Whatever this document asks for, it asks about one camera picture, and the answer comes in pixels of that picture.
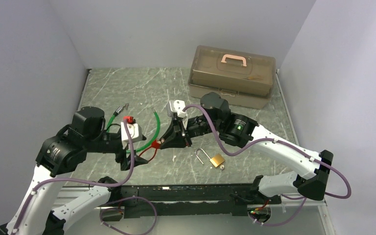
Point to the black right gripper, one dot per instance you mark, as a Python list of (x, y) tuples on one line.
[(177, 137)]

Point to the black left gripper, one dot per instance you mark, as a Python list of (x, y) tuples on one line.
[(122, 157)]

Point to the brass padlock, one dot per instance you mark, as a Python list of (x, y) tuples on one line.
[(216, 160)]

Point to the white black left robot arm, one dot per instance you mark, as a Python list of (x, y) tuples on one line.
[(58, 158)]

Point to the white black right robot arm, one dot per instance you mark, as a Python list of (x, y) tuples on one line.
[(309, 169)]

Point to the beige plastic toolbox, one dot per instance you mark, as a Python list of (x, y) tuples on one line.
[(243, 79)]

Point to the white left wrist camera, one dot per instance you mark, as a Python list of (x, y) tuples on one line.
[(129, 129)]

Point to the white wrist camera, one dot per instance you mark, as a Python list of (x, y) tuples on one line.
[(175, 107), (129, 129)]

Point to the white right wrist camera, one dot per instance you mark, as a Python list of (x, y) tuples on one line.
[(175, 107)]

